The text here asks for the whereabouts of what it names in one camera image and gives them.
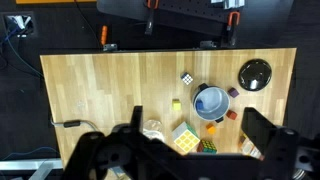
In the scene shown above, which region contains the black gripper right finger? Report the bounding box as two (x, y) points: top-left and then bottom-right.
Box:
(241, 107), (301, 180)

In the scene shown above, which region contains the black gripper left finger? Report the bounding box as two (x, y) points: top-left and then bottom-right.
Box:
(61, 105), (183, 180)

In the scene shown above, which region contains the black round glossy lid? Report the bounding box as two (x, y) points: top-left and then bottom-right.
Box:
(237, 58), (273, 92)

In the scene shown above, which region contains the grey metal bowl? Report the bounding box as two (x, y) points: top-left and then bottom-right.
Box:
(191, 83), (232, 124)

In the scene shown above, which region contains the clear crumpled plastic cup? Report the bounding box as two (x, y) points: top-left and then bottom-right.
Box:
(142, 119), (166, 143)

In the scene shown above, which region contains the clear plastic jar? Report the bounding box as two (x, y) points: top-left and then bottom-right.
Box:
(237, 132), (263, 160)

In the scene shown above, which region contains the red wooden cube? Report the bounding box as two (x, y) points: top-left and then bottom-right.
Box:
(226, 110), (238, 121)

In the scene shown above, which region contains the purple wooden cube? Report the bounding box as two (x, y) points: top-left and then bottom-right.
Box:
(227, 87), (240, 99)

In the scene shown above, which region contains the yellow wooden cube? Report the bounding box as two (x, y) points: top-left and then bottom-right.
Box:
(171, 98), (182, 112)

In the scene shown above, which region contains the orange wooden cube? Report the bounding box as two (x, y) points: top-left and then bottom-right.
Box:
(205, 123), (217, 135)

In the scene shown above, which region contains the large green yellow rubik's cube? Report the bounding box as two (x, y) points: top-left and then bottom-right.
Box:
(171, 121), (201, 155)

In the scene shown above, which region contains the black multicolour rubik's cube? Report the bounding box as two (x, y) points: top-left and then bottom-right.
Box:
(196, 139), (218, 155)

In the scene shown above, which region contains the blue wooden cube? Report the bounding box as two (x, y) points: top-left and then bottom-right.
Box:
(195, 100), (205, 112)

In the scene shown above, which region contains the small white rubik's cube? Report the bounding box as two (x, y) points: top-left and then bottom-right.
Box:
(180, 71), (194, 86)

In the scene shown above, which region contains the black perforated board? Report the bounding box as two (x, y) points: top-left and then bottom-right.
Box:
(96, 0), (295, 46)

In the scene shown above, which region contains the orange board strip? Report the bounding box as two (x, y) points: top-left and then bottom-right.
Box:
(14, 0), (98, 5)

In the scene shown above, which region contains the floor outlet box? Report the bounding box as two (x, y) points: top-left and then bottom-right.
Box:
(1, 11), (36, 38)

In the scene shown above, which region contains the grey cable with black ferrite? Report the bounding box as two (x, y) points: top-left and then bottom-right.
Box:
(49, 116), (101, 133)

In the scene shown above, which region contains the orange handled table clamp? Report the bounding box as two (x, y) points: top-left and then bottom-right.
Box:
(99, 25), (118, 53)

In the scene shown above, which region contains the grey metal table bracket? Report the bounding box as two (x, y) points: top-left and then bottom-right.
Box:
(199, 40), (218, 50)

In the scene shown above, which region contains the black clamp with orange handle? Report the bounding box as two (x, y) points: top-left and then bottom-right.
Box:
(143, 0), (160, 36)
(221, 11), (242, 48)

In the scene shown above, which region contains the thin black floor cable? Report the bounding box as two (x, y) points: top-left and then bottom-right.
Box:
(73, 0), (103, 48)

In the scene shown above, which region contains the blue cable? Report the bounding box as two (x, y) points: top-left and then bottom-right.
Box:
(0, 146), (61, 161)
(0, 26), (44, 79)

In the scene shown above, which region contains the aluminium frame rail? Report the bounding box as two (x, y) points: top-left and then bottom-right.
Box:
(0, 158), (64, 180)

